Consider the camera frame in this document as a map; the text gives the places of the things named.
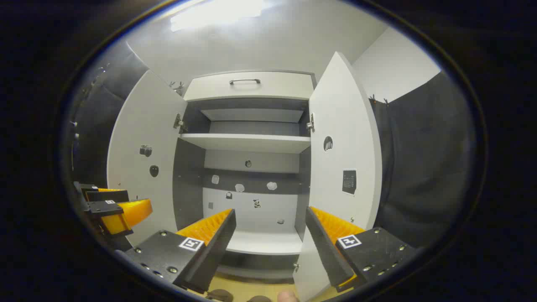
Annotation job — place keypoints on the white shoe cabinet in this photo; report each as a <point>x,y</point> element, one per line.
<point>251,209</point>

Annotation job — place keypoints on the white cabinet shelf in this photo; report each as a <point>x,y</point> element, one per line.
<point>247,142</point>

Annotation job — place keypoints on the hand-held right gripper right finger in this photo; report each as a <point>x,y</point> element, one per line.
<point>325,251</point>

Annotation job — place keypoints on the metal door hinge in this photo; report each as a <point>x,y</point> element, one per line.
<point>179,122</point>
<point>310,123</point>
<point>296,266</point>

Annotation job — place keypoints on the brown fuzzy shoe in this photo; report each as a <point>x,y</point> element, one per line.
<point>258,299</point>
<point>220,295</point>

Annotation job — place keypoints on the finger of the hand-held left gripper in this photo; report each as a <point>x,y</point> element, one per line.
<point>109,196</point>
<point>130,212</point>

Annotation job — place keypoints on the black backdrop cloth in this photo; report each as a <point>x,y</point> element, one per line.
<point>428,159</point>

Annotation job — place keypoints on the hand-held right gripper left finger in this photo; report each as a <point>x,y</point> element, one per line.
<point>214,256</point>

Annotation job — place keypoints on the white cabinet drawer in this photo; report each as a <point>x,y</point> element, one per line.
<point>272,88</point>

